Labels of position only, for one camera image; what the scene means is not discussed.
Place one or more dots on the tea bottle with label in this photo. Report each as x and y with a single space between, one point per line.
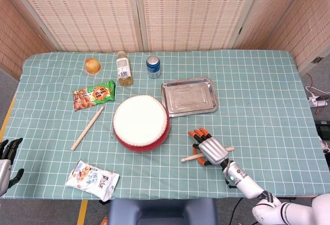
123 70

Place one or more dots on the black screen hinge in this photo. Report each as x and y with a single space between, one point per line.
240 30

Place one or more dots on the black box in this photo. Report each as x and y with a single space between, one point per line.
323 129

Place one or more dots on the bamboo folding screen panel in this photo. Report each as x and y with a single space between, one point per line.
193 14
18 42
268 16
312 24
85 14

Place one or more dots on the green and orange snack bag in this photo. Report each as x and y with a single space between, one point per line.
92 96

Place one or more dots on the green checked tablecloth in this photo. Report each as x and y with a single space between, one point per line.
257 122

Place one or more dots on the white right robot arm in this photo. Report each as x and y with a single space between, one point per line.
257 191

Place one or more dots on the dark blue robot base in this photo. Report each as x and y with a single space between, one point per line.
162 212

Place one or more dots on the orange-tipped right robot hand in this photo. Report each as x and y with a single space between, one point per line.
212 151

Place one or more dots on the white snack bag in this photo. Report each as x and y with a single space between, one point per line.
91 180

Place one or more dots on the metal screen hinge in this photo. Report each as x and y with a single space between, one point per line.
317 60

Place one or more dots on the wooden drumstick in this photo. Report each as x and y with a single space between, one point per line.
87 128
190 157

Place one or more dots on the blue drink can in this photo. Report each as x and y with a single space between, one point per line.
153 69

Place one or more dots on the black-fingered left robot hand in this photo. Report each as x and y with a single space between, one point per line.
5 165

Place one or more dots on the stainless steel tray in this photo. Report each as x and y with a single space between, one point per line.
189 97

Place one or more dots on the red and white drum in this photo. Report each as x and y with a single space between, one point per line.
140 119

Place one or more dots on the white power strip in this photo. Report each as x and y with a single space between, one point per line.
317 102

